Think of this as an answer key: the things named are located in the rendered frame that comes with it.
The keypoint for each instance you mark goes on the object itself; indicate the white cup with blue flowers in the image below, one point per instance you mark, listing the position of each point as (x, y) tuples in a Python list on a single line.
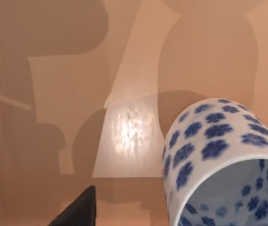
[(209, 150)]

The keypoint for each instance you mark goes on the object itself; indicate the wooden surface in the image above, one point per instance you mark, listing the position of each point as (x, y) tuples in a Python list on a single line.
[(54, 70)]

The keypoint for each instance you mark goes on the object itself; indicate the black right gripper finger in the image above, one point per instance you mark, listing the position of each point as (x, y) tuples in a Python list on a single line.
[(82, 209)]

